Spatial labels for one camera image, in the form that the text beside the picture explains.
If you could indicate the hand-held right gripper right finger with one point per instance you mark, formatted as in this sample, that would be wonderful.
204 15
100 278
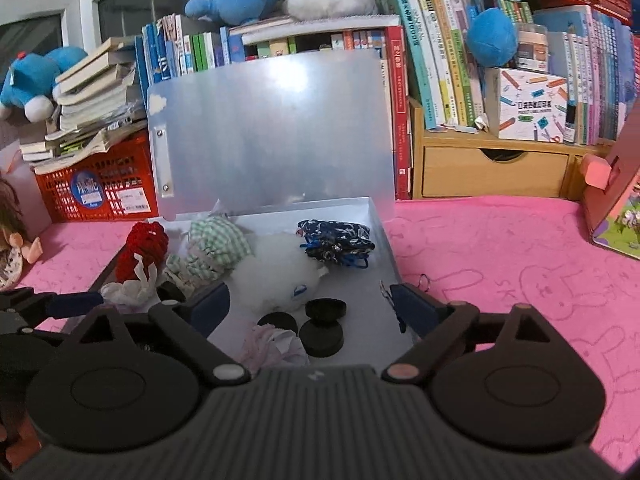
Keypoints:
415 310

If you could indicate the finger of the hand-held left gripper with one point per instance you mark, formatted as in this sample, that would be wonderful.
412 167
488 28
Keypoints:
75 305

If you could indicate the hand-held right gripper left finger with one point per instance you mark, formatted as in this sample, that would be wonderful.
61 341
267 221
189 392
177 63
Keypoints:
212 305

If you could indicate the green checked cloth bundle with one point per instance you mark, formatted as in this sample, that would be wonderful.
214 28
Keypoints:
220 240

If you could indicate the black round lid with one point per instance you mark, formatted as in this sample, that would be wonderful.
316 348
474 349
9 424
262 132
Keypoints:
277 321
325 310

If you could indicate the white fluffy plush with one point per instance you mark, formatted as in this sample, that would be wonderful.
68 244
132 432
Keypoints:
275 270

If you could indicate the red knitted bundle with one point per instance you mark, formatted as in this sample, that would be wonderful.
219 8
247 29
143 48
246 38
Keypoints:
142 245

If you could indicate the black round cap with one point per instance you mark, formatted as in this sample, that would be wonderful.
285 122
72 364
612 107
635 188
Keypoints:
320 342

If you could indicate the navy floral cloth pouch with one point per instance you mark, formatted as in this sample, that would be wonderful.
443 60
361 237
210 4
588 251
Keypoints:
335 240

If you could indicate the grey cardboard file box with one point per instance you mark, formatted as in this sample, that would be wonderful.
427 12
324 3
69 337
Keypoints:
275 120

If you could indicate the black binder clip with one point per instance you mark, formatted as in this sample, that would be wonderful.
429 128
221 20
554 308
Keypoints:
401 322

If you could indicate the brown-haired baby doll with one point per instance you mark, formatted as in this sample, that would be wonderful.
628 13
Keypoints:
15 250

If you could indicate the pink bunny printed blanket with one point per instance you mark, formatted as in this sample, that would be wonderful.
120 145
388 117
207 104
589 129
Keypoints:
500 260

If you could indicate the red plastic crate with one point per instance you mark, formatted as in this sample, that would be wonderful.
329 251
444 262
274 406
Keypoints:
125 170

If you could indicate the wooden drawer organiser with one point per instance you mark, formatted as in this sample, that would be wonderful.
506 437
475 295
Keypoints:
490 170

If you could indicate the stack of worn books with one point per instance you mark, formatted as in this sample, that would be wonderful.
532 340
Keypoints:
95 95

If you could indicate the pink triangular dollhouse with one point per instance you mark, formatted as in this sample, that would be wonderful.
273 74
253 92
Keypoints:
615 210

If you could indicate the blue and white cat plush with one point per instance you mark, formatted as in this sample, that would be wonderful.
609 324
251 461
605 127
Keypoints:
30 80

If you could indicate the white printed cardboard box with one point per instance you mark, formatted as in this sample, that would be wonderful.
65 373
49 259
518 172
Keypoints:
530 105

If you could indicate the round clear tin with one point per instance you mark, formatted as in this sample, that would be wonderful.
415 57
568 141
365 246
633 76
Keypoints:
531 50

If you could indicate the big blue round plush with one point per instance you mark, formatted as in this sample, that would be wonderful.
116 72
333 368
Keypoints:
492 35

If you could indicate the white window frame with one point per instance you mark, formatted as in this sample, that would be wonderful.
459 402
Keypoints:
80 0

